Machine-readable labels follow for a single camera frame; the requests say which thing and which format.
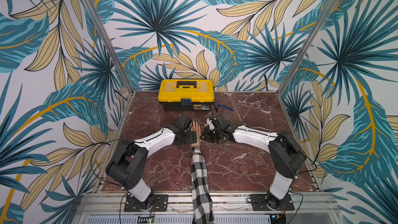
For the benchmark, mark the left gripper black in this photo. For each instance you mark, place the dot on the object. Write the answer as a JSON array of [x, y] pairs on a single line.
[[192, 138]]

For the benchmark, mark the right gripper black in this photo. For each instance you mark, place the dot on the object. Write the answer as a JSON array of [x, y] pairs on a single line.
[[210, 131]]

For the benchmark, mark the mannequin hand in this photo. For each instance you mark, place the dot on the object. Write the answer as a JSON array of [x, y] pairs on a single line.
[[197, 129]]

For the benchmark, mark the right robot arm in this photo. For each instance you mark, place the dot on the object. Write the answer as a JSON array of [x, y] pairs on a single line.
[[287, 157]]

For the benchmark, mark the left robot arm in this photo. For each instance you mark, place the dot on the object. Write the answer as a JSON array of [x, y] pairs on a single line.
[[126, 167]]

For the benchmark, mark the yellow black toolbox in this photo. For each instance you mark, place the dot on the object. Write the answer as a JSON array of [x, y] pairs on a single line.
[[186, 94]]

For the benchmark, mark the black white plaid sleeve arm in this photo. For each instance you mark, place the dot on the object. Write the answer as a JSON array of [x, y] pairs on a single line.
[[201, 199]]

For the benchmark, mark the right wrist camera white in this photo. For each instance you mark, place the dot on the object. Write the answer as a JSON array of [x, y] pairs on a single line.
[[210, 122]]

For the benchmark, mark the blue handled pliers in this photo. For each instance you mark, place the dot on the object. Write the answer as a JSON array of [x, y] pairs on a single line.
[[219, 106]]

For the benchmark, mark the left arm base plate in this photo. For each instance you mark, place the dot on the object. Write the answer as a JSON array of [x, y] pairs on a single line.
[[157, 203]]

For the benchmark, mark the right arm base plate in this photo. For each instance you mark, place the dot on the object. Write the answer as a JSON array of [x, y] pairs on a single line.
[[265, 202]]

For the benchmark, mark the left aluminium frame post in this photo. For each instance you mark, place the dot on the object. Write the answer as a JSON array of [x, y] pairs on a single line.
[[98, 24]]

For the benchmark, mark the aluminium frame post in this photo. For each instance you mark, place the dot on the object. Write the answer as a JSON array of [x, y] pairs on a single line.
[[328, 9], [98, 24]]

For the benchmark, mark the right aluminium frame post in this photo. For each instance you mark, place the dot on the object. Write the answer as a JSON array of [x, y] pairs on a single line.
[[328, 9]]

